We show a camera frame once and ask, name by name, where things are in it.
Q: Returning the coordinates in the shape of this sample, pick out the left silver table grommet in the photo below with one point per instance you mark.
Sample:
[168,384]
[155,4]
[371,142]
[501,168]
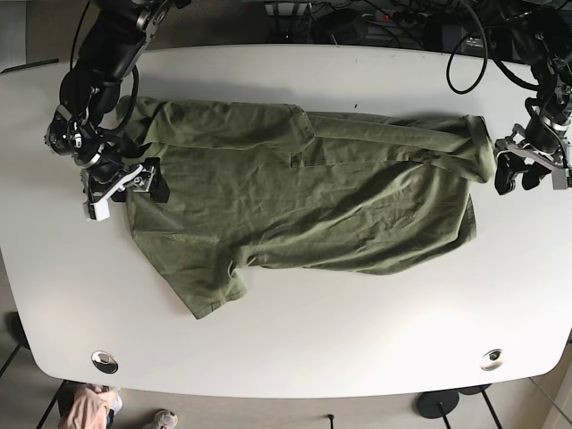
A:
[104,362]

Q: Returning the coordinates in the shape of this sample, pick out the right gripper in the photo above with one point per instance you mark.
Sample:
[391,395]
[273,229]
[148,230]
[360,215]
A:
[139,178]

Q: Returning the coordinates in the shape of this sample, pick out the black round stand base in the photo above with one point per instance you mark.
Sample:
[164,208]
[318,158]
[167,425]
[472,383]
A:
[436,404]

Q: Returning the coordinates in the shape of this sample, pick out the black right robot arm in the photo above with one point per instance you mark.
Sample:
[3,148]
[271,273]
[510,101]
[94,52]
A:
[96,101]

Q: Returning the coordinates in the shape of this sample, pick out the grey multi-socket box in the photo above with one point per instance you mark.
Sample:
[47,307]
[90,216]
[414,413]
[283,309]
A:
[341,27]

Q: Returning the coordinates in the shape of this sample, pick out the white sneaker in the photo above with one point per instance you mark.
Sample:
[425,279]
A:
[165,419]

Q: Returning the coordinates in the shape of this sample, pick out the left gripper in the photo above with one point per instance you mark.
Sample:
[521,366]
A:
[515,155]

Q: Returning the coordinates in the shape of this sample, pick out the left black table leg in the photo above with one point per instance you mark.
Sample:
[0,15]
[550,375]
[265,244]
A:
[51,405]

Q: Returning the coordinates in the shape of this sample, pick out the right silver table grommet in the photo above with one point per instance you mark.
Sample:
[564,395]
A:
[492,360]

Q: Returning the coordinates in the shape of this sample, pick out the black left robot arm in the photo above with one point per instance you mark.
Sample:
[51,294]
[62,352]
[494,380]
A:
[542,39]

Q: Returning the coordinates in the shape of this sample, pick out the olive green T-shirt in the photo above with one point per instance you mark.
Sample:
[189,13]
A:
[278,187]

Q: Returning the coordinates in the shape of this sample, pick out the silver table grommet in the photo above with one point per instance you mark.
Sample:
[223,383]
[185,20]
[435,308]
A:
[492,360]
[104,362]

